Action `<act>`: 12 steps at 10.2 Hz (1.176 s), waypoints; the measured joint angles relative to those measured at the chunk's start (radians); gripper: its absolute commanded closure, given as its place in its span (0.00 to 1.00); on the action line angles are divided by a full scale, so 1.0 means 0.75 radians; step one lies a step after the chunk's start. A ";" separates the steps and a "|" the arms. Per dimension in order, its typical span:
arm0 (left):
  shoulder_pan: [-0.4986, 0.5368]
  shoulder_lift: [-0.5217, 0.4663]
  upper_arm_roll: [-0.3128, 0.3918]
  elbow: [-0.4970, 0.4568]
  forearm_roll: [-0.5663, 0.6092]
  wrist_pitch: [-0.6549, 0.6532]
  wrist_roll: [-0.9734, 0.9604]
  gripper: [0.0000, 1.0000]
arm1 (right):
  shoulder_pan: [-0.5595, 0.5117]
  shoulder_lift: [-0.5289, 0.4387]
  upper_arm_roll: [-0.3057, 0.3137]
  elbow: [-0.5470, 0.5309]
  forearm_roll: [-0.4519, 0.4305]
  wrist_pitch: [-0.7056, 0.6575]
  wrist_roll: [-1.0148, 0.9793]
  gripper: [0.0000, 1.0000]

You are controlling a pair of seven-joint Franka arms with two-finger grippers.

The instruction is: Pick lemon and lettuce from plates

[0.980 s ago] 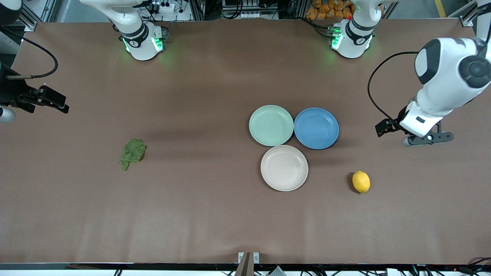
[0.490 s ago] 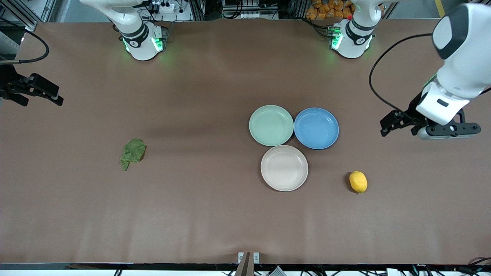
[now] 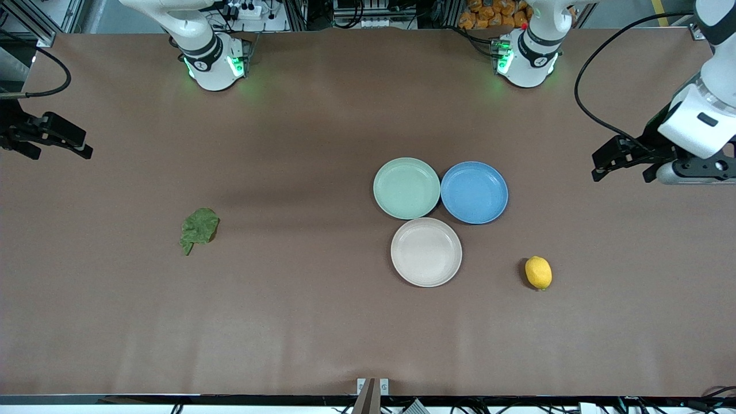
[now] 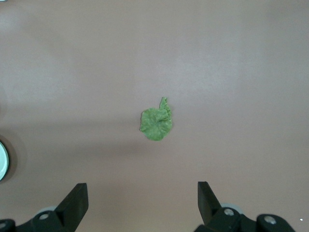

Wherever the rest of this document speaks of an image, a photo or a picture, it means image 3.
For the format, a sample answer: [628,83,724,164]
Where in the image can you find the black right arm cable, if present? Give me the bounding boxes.
[0,29,72,99]

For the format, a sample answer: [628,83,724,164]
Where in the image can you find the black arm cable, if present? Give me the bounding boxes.
[574,10,696,153]
[0,29,72,99]

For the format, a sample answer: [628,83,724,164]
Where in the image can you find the light green plate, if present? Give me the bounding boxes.
[373,158,441,220]

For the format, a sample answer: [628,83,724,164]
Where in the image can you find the green lettuce leaf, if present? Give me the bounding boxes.
[179,208,220,256]

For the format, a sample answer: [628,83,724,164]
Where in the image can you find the aluminium frame profile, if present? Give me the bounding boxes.
[673,0,711,41]
[0,0,75,48]

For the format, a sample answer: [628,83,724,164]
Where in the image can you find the blue plate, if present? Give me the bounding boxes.
[440,161,509,225]

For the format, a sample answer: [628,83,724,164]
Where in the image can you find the yellow lemon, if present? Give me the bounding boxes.
[524,256,553,291]

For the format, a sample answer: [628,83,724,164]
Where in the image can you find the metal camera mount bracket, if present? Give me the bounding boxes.
[352,378,390,414]

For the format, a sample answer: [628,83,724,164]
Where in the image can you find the white power strip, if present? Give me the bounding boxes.
[221,0,263,19]

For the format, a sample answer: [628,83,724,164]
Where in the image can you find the orange snack packs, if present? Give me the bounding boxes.
[458,0,532,30]

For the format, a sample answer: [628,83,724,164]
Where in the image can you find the beige plate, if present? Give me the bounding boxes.
[390,217,462,288]

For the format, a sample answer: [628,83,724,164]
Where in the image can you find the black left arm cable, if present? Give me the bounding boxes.
[574,10,696,153]

